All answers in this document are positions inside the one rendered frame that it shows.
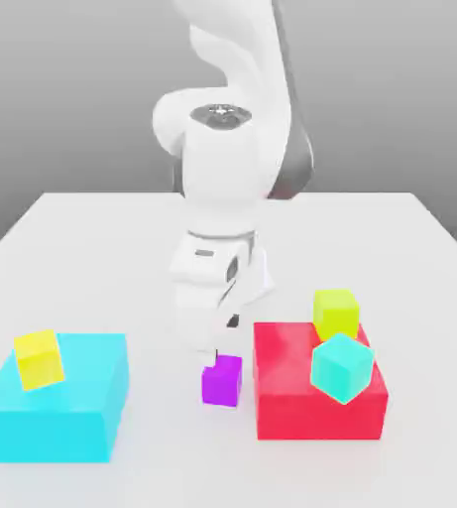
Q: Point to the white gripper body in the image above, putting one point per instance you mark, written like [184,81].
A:
[200,313]

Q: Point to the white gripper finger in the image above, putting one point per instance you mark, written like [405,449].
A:
[209,359]

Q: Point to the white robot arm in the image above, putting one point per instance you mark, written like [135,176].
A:
[220,174]

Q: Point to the small purple cube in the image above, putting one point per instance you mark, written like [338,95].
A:
[223,383]

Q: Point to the small turquoise cube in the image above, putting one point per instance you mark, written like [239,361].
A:
[343,369]

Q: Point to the small lime cube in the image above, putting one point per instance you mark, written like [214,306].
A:
[337,313]

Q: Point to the small yellow cube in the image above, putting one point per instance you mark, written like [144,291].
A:
[39,361]

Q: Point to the large red box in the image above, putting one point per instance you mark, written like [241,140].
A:
[291,397]

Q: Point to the large cyan box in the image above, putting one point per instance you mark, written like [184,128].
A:
[53,428]

